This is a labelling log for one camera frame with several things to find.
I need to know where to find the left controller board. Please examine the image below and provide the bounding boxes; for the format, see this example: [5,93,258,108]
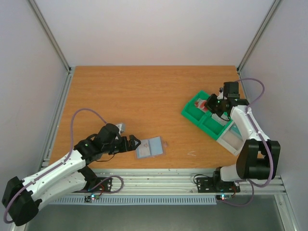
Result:
[84,194,100,203]

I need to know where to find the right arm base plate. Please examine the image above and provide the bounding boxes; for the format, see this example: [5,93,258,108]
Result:
[193,176,241,193]

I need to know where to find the red white cards stack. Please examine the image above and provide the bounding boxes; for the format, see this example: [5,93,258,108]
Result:
[194,98,207,112]

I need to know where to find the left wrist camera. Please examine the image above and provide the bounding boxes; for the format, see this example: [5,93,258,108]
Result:
[116,123,126,133]

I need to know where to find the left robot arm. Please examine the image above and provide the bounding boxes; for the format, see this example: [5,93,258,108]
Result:
[2,123,141,226]

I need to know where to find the green bin middle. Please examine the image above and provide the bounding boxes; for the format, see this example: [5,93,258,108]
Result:
[198,117,232,140]

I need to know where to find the grey slotted cable duct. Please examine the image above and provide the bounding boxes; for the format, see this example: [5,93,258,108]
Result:
[51,195,217,205]

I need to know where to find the teal cards stack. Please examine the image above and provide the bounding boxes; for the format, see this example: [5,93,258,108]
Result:
[230,123,241,137]

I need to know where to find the right controller board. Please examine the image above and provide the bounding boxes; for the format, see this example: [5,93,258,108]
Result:
[216,194,234,201]

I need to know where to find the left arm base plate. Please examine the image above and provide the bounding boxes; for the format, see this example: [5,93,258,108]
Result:
[76,177,112,193]

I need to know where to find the green bin far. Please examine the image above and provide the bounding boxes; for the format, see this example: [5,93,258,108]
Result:
[181,90,212,126]

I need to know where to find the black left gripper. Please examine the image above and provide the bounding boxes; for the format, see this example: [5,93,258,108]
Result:
[103,135,141,154]

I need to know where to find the aluminium corner post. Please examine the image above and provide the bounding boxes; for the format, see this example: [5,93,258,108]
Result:
[236,0,282,74]
[27,0,71,73]

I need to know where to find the controller board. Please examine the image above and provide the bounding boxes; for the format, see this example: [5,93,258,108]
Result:
[84,194,100,203]
[216,194,234,201]

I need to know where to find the aluminium corner post right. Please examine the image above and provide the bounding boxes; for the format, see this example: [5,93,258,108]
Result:
[236,0,282,74]

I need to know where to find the white translucent bin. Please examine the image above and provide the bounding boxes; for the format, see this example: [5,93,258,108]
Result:
[217,122,244,156]

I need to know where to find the green bin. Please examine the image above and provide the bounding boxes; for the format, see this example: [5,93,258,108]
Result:
[198,117,232,140]
[181,90,212,126]

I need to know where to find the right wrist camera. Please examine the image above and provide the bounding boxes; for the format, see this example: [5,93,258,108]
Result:
[218,87,224,100]

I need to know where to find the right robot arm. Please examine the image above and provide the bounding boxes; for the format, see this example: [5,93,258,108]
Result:
[205,81,281,192]

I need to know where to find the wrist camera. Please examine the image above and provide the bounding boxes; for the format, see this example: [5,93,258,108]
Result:
[218,87,224,100]
[116,123,126,133]

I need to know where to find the aluminium table edge rail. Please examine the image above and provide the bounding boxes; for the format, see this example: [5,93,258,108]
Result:
[23,168,287,195]

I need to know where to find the aluminium corner post left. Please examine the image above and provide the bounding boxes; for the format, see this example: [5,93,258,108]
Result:
[27,0,71,73]

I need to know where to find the white pink patterned card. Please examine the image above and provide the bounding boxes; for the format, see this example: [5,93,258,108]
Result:
[136,140,151,158]

